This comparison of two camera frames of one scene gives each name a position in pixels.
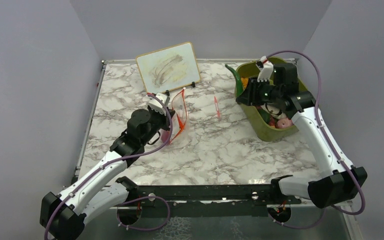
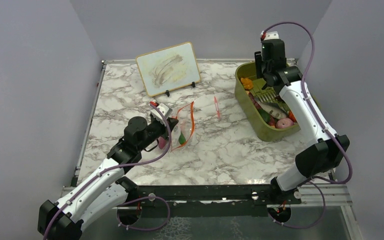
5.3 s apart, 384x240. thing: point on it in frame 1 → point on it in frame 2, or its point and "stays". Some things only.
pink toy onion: [283, 123] stays
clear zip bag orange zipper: [179, 104] → [183, 130]
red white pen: [218, 111] stays
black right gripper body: [262, 92] → [259, 66]
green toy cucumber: [238, 80] → [182, 139]
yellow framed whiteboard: [169, 67] stays
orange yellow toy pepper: [244, 81] stays
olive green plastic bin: [264, 132] stays
